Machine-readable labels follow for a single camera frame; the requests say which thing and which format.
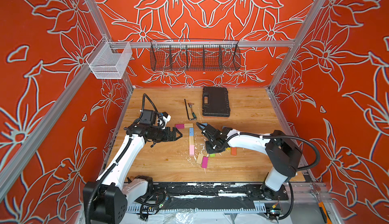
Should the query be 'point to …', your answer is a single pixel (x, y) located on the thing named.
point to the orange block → (233, 151)
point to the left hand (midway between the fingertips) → (175, 134)
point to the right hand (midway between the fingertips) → (208, 148)
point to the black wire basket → (195, 55)
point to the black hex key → (187, 112)
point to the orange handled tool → (324, 213)
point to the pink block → (192, 149)
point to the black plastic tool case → (215, 102)
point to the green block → (212, 155)
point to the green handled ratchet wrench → (190, 105)
